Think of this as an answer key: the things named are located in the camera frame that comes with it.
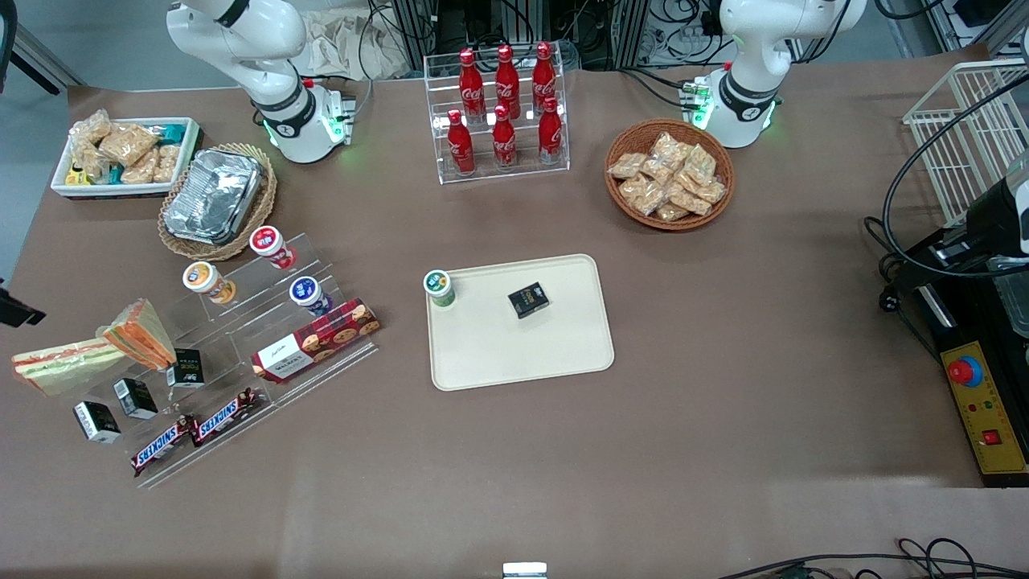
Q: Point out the beige cloth bag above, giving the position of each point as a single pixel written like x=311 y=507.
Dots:
x=346 y=44

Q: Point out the triangular sandwich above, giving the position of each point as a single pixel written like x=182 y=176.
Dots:
x=143 y=334
x=64 y=366

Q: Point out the triangular sandwich in orange wrap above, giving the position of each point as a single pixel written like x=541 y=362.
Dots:
x=143 y=334

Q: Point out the Snickers chocolate bar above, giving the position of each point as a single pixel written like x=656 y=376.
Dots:
x=161 y=446
x=225 y=418

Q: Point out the aluminium frame rack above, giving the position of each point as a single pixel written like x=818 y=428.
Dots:
x=595 y=32

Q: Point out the beige plastic serving tray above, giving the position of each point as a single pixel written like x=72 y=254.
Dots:
x=498 y=354

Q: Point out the red tartan shortbread box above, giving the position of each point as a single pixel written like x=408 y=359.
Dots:
x=313 y=342

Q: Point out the clear wrapped snack packet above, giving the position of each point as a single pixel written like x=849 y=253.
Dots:
x=87 y=161
x=167 y=163
x=92 y=127
x=127 y=143
x=141 y=169

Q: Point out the red lid yogurt cup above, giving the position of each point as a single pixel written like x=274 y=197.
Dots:
x=268 y=241

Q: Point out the orange lid yogurt cup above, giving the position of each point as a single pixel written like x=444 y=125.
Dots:
x=201 y=277

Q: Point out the white rectangular plastic bin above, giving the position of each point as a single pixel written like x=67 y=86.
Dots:
x=189 y=149

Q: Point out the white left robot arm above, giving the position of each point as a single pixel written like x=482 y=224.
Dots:
x=756 y=88

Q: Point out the yellow emergency stop control box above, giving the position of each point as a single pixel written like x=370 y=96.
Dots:
x=985 y=410

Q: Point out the small black box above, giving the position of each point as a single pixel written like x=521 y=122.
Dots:
x=528 y=300
x=96 y=422
x=187 y=368
x=135 y=398

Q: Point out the clear acrylic stepped display stand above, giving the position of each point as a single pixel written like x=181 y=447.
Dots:
x=241 y=330

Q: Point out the black clamp piece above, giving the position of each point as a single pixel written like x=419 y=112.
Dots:
x=16 y=310

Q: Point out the clear acrylic bottle rack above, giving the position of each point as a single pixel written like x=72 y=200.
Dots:
x=498 y=173

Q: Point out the round brown wicker basket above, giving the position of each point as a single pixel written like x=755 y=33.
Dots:
x=627 y=141

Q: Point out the clear wrapped biscuit packet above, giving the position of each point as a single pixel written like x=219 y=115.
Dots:
x=627 y=166
x=643 y=195
x=657 y=170
x=690 y=199
x=671 y=212
x=667 y=149
x=699 y=165

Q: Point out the green lid yogurt cup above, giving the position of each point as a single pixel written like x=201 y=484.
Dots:
x=438 y=283

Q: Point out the black equipment stand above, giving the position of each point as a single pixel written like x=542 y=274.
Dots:
x=997 y=221

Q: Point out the oval woven wicker basket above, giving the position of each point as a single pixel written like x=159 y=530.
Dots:
x=265 y=201

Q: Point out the blue lid yogurt cup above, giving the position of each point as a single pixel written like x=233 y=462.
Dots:
x=305 y=291

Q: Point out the red Coca-Cola bottle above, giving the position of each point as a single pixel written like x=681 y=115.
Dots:
x=504 y=141
x=461 y=145
x=471 y=84
x=544 y=79
x=551 y=133
x=507 y=80

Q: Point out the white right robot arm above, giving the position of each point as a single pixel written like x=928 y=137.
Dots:
x=281 y=112

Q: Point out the silver foil container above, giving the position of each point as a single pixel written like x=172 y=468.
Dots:
x=213 y=197

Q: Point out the teal snack packet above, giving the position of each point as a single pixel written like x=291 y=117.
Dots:
x=170 y=133

